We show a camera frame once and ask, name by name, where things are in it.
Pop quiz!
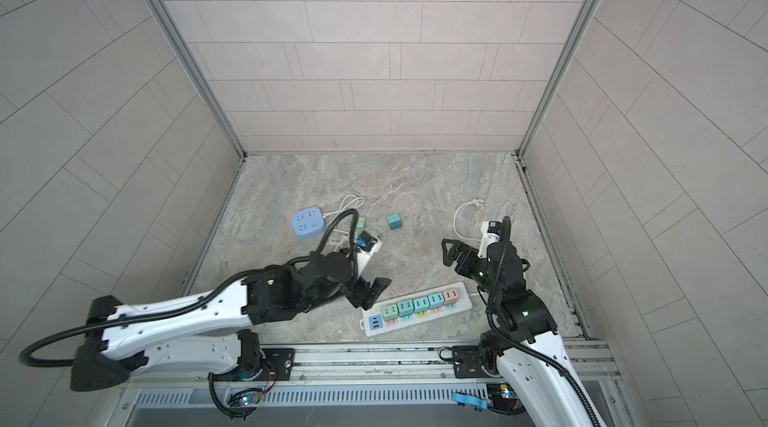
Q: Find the pink plug adapter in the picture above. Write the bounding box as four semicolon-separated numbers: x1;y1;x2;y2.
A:
442;288;460;305

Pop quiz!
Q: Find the white multicolour power strip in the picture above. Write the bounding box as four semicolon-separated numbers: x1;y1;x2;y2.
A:
359;281;473;337

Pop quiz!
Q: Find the light teal plug adapter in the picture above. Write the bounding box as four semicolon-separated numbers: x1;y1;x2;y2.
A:
427;292;445;309

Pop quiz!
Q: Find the dark teal plug adapter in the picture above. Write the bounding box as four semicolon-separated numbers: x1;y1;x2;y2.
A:
413;297;430;313

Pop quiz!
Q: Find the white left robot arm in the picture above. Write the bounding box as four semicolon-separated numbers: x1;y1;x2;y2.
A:
19;228;391;392

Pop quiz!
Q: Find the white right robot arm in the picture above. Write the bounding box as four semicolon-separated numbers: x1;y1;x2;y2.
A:
441;217;605;426

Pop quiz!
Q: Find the teal plug adapter upper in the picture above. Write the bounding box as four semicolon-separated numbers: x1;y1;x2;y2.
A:
387;213;403;230

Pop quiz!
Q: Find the blue square power socket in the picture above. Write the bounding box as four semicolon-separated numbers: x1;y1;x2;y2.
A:
291;207;325;239

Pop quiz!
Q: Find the blue connector tag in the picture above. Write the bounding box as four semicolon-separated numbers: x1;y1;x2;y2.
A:
452;392;489;411

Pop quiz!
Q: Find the white round plug with cable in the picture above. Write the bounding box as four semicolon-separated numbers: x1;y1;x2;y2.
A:
452;198;486;242

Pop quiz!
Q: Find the white cable of blue socket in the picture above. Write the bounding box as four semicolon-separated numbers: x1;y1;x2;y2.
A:
322;194;367;230

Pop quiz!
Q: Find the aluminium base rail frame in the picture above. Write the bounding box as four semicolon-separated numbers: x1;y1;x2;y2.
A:
103;337;638;426

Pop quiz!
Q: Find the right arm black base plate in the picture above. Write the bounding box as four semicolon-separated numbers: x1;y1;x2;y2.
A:
449;345;498;379

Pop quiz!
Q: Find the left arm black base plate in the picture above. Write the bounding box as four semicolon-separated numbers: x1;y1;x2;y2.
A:
234;347;296;382

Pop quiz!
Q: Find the right circuit board with wires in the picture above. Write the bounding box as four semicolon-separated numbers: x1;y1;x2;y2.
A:
486;383;521;415

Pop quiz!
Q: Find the circuit board with wires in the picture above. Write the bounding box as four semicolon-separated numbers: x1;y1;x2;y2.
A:
486;383;521;415
227;388;264;409

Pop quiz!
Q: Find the left circuit board with wires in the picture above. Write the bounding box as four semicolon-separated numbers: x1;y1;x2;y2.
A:
227;388;264;409

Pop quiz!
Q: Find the metal corner wall profile right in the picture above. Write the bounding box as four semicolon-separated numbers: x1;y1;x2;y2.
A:
515;0;626;158

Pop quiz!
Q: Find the metal corner wall profile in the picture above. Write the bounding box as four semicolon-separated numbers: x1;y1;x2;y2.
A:
116;0;247;159
515;0;626;158

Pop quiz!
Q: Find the metal corner wall profile left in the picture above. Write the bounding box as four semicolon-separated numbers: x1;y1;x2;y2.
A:
116;0;247;159

